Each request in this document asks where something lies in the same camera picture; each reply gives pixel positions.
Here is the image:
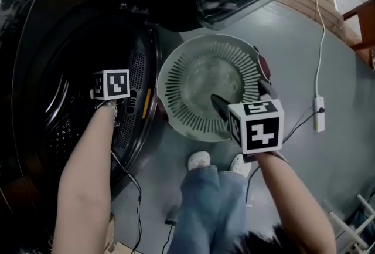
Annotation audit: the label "green laundry basket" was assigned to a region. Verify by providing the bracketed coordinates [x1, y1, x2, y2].
[156, 34, 272, 142]

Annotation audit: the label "person's white shoe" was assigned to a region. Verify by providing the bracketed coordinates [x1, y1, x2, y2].
[187, 151, 211, 171]
[228, 154, 253, 177]

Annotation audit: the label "white frame rack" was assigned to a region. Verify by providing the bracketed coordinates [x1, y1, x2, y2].
[328, 194, 375, 254]

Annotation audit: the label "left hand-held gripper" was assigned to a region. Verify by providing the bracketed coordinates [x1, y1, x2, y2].
[90, 69, 131, 101]

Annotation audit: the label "wooden sink cabinet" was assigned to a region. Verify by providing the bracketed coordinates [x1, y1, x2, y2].
[341, 0, 375, 57]

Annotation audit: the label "person's right forearm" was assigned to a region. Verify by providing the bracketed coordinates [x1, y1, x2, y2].
[254, 151, 338, 254]

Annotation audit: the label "black washing machine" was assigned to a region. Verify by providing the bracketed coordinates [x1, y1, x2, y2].
[0, 0, 163, 236]

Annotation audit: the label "silver wrist bracelet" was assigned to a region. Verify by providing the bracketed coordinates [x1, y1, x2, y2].
[94, 100, 120, 127]

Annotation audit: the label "person's left forearm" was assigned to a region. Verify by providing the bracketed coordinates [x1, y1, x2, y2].
[51, 100, 118, 254]

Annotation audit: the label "black cable with connector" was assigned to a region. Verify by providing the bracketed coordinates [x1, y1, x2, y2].
[162, 219, 176, 254]

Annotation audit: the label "white power strip with cable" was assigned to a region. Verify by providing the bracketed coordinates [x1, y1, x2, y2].
[304, 0, 326, 133]

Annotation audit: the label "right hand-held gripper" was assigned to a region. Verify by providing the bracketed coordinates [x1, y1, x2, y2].
[210, 78, 285, 155]

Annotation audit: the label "person's blue jeans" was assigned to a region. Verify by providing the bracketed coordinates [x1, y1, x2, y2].
[169, 164, 255, 254]

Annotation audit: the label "person's right white shoe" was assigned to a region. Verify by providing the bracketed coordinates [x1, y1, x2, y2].
[228, 154, 253, 177]

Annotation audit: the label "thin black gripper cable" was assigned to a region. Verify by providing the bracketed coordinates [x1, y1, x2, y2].
[111, 150, 143, 254]

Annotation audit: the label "person's left white shoe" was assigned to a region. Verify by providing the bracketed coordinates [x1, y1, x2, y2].
[187, 151, 211, 171]

